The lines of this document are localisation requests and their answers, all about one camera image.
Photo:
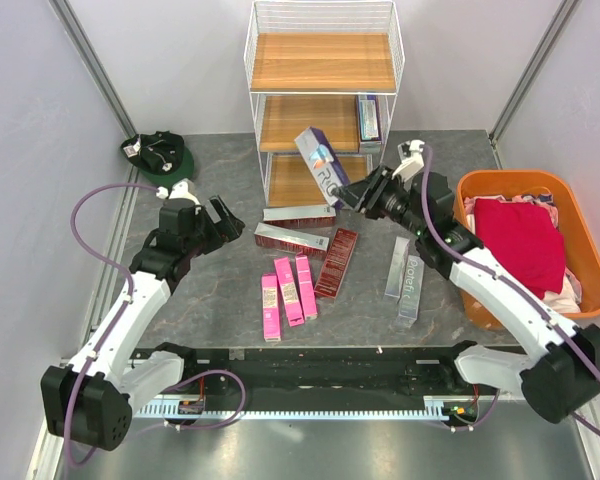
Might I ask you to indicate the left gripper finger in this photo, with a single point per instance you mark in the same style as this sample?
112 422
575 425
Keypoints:
220 213
225 231

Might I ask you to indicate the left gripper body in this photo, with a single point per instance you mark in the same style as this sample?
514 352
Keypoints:
198 240

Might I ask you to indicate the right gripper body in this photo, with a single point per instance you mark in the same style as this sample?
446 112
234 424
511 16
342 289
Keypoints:
389 199

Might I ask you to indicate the purple RiO toothpaste box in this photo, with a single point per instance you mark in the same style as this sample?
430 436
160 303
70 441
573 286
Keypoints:
323 164

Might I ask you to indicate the silver Protefix toothpaste box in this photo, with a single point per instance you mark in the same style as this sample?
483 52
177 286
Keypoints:
411 292

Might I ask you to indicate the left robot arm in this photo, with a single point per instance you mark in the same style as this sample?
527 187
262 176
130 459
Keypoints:
93 399

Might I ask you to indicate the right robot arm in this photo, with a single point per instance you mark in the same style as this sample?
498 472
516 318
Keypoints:
558 370

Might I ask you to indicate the silver red box front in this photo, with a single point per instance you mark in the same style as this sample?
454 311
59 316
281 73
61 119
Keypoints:
291 241

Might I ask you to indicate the silver red box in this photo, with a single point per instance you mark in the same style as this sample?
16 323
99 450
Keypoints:
291 241
310 216

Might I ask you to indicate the dark red toothpaste box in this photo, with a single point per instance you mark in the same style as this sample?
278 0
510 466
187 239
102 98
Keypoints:
335 264

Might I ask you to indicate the silver red box rear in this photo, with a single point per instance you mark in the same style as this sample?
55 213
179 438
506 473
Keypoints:
310 216

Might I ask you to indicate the pink box middle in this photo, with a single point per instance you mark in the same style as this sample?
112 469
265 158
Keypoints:
287 285

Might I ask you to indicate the pink box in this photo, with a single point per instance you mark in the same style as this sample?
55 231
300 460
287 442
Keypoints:
287 285
306 287
270 308

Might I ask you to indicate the pink box left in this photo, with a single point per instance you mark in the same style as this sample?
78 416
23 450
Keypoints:
270 308

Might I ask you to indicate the black green cap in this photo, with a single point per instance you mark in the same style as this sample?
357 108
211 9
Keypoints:
162 158

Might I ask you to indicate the slim silver toothpaste box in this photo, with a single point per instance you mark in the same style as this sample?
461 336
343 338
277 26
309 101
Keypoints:
397 269

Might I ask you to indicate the pink box right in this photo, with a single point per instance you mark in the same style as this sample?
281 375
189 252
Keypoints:
306 287

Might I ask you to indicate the red cloth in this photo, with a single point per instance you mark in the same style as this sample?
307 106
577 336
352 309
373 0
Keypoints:
523 239

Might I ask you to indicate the orange plastic basin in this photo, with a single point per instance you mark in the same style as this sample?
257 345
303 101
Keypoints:
582 256

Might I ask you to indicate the white pink clothes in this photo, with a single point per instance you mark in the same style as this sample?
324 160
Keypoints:
569 299

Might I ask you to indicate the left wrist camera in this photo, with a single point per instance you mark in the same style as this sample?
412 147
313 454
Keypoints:
183 189

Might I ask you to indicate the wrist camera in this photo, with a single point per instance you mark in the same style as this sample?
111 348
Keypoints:
411 160
183 189

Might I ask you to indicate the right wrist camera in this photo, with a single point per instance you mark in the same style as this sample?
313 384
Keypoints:
411 160

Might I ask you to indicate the aluminium floor rail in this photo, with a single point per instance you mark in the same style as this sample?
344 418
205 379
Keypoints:
110 265

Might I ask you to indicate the white wire wooden shelf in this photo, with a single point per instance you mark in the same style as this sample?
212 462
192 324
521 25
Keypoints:
305 64

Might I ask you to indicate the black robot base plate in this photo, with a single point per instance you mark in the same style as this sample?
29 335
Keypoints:
406 371

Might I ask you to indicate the slotted cable duct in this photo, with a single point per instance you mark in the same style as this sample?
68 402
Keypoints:
171 408

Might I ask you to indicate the left aluminium frame post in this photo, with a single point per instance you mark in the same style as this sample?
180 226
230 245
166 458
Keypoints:
91 60

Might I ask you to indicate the aluminium frame post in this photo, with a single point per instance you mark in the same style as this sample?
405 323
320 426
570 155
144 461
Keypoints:
91 60
540 55

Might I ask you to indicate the right aluminium frame post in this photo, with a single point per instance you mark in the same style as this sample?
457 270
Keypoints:
540 55

